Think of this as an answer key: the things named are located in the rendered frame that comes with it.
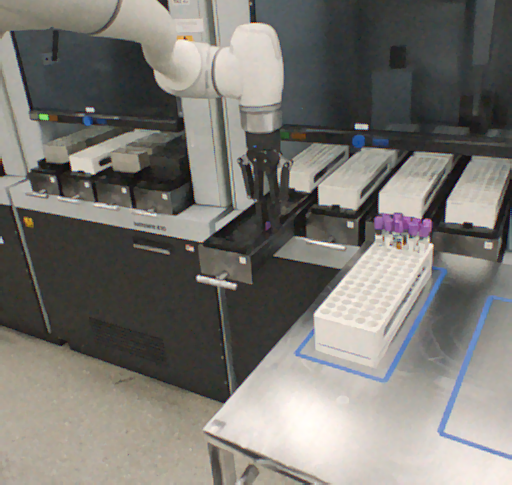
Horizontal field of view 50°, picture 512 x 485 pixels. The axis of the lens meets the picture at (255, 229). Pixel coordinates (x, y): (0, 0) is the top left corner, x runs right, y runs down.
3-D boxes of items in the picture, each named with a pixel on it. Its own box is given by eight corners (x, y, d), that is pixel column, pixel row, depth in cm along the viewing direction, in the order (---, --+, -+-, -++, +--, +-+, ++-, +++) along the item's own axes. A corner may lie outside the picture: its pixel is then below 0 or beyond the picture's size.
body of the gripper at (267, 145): (287, 125, 118) (289, 166, 122) (253, 123, 122) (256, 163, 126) (271, 135, 112) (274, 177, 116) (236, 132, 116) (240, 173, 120)
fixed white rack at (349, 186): (358, 171, 159) (358, 150, 157) (392, 174, 155) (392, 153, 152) (317, 209, 136) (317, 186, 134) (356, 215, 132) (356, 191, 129)
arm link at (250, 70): (293, 97, 116) (239, 95, 122) (289, 19, 110) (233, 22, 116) (271, 109, 108) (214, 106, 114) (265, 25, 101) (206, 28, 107)
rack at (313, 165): (319, 159, 172) (318, 140, 169) (349, 162, 167) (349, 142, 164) (276, 192, 149) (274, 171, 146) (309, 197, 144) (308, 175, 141)
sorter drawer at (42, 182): (158, 136, 238) (155, 116, 234) (183, 138, 231) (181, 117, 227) (21, 196, 181) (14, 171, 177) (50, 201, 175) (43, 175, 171)
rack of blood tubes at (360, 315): (380, 263, 106) (380, 234, 104) (432, 273, 101) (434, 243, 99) (313, 349, 84) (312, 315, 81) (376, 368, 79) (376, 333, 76)
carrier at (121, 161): (145, 171, 168) (142, 152, 166) (141, 173, 167) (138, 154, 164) (117, 168, 173) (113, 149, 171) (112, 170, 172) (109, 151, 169)
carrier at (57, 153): (75, 162, 182) (71, 145, 180) (70, 164, 181) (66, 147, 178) (50, 159, 188) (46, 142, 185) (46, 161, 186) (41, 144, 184)
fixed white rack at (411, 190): (410, 176, 152) (411, 155, 150) (447, 180, 147) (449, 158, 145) (377, 217, 129) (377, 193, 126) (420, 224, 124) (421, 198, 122)
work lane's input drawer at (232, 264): (318, 175, 178) (317, 148, 174) (359, 179, 172) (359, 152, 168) (189, 282, 122) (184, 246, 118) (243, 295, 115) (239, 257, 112)
